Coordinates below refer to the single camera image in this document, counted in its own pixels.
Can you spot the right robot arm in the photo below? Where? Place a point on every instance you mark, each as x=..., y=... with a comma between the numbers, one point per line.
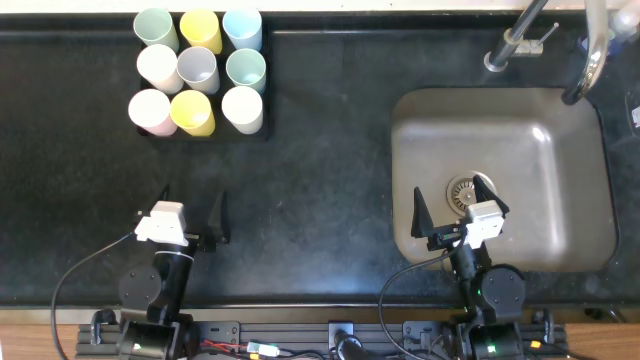
x=502, y=290

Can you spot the mounting rail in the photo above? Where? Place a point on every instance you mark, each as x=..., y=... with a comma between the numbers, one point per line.
x=295, y=337

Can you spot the pale green cup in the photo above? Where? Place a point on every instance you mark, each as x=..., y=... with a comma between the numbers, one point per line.
x=245, y=67
x=152, y=26

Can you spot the black tray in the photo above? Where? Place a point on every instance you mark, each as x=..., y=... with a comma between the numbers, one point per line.
x=269, y=100

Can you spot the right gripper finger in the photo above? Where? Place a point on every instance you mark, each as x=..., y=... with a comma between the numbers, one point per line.
x=482, y=192
x=421, y=220

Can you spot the steel sink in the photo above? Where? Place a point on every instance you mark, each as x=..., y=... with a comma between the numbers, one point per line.
x=540, y=170

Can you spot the yellow cup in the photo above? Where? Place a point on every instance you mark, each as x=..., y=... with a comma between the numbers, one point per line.
x=190, y=110
x=200, y=27

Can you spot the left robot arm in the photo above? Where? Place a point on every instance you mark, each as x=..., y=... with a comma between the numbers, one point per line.
x=150, y=295

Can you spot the blue cup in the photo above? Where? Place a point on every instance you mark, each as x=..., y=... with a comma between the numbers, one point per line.
x=242, y=26

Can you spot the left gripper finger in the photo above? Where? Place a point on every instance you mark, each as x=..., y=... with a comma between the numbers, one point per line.
x=220, y=225
x=164, y=196

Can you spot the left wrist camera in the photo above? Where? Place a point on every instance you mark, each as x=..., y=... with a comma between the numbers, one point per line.
x=162, y=222

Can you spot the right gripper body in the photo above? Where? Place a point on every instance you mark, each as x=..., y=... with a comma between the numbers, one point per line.
x=442, y=236

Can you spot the steel tap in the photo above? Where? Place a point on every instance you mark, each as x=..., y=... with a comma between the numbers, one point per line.
x=597, y=50

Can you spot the grey cup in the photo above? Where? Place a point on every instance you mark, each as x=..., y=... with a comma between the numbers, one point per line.
x=196, y=67

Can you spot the blue soap bottle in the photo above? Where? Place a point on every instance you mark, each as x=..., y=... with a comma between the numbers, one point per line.
x=617, y=30

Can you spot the pink cup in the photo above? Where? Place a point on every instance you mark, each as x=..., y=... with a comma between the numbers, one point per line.
x=148, y=109

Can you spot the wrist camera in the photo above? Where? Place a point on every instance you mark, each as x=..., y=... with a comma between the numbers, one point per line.
x=162, y=222
x=484, y=222

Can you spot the white cup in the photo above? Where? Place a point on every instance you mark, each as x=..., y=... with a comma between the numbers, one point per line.
x=157, y=65
x=242, y=107

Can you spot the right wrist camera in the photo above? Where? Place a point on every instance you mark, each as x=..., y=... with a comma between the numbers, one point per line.
x=484, y=222

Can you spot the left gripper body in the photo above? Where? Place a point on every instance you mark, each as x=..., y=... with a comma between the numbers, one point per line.
x=200, y=242

